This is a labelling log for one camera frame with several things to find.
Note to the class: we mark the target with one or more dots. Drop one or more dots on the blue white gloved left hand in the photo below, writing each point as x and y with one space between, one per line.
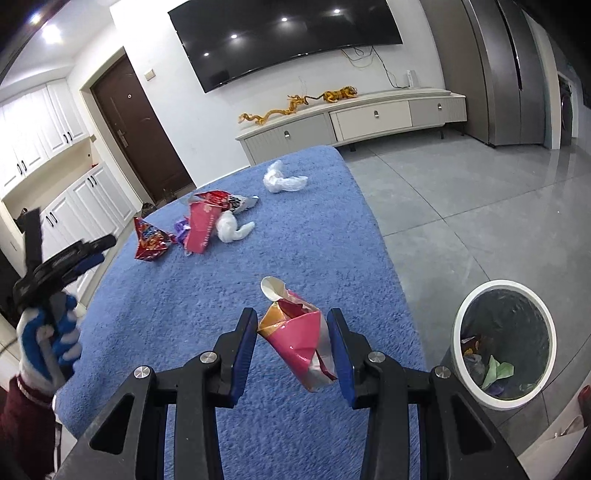
48 352

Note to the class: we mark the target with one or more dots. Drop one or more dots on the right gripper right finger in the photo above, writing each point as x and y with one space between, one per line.
457 439

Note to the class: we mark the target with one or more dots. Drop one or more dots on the pink paper box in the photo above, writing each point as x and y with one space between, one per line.
201 221

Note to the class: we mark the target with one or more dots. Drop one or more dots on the red snack wrapper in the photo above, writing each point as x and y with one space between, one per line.
226 201

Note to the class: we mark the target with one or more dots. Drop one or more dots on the large wall television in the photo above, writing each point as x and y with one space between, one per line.
227 40

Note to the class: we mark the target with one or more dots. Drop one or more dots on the golden tiger ornament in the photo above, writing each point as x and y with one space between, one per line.
334 96

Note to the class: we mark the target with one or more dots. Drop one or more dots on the white grey TV cabinet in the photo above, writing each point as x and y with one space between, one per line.
353 120

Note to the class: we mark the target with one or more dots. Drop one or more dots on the white plastic bag far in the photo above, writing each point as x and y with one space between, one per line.
276 182

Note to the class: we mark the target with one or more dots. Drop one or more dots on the brown wooden door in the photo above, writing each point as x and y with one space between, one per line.
133 123

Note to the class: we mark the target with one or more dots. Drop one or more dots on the blue fuzzy blanket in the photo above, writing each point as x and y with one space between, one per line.
326 246

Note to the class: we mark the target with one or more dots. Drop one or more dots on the golden dragon ornament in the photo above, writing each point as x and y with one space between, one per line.
293 103

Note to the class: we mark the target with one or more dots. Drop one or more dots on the dark red sleeve forearm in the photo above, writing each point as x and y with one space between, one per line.
27 433

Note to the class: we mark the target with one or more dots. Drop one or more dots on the small purple wrapper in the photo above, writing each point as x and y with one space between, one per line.
181 229

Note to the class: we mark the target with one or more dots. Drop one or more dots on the white wall cabinets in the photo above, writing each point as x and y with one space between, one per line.
49 163

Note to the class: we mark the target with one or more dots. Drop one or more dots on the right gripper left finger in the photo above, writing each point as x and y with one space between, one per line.
126 439

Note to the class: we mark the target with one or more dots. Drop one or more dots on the pink carton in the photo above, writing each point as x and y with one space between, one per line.
299 333

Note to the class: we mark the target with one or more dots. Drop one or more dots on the red blue chip bag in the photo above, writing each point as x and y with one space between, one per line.
152 242

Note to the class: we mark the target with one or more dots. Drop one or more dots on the white round trash bin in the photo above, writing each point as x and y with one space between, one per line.
503 345

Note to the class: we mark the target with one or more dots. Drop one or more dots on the grey steel refrigerator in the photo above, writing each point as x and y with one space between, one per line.
518 86

